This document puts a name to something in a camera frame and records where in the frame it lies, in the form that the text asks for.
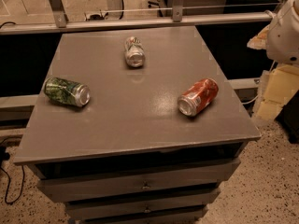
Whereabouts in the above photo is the red soda can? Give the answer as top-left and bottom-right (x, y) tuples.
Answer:
(178, 78), (219, 117)

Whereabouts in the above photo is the grey drawer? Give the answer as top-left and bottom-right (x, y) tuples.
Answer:
(81, 205), (209, 224)
(37, 158), (240, 203)
(66, 184), (220, 219)

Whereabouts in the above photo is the top grey drawer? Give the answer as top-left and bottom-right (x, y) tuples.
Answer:
(37, 158), (240, 203)

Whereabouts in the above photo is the green crumpled can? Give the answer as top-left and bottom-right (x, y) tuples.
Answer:
(44, 77), (91, 107)

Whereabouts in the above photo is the white cable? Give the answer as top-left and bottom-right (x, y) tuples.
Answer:
(241, 94), (260, 106)

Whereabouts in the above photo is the left metal bracket post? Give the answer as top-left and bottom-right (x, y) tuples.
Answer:
(49, 0), (68, 28)

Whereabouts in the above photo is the metal bracket post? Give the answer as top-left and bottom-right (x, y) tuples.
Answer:
(172, 0), (184, 22)
(49, 0), (68, 28)

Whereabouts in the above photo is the horizontal metal rail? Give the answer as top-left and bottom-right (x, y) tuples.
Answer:
(0, 10), (274, 35)

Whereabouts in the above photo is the yellow foam block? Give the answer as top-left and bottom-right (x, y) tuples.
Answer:
(253, 64), (299, 120)

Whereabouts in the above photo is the silver 7up can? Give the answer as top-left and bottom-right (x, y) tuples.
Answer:
(124, 36), (145, 68)

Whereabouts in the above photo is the floor power outlet box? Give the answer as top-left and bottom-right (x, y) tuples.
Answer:
(85, 11), (108, 21)

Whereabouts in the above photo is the bottom grey drawer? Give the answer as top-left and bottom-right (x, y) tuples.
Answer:
(81, 205), (209, 224)

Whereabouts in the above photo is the grey drawer cabinet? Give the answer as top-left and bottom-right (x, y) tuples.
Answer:
(13, 25), (262, 224)

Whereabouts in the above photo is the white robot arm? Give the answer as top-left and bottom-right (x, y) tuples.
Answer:
(266, 0), (299, 64)

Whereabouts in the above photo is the black floor cable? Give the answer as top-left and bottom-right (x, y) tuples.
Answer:
(0, 137), (26, 205)

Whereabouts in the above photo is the centre metal bracket post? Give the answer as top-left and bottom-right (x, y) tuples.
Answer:
(172, 0), (184, 22)

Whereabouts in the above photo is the middle grey drawer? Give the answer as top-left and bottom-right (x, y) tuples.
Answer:
(66, 184), (220, 219)

